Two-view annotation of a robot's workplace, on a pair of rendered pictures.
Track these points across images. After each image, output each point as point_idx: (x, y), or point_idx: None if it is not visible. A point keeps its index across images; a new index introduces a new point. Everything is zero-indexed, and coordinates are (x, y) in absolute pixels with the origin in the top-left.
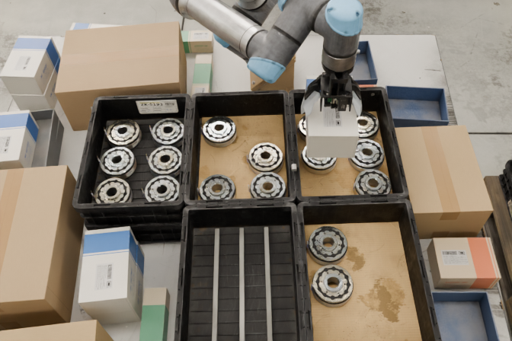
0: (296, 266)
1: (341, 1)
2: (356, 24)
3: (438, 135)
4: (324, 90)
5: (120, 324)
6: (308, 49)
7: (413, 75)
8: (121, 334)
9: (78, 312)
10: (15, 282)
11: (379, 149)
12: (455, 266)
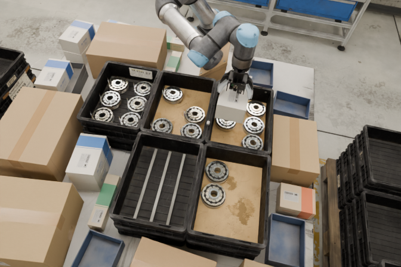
0: (193, 178)
1: (247, 26)
2: (252, 41)
3: (298, 124)
4: (230, 78)
5: (89, 191)
6: None
7: (295, 88)
8: (88, 196)
9: (67, 179)
10: (33, 152)
11: (262, 124)
12: (290, 201)
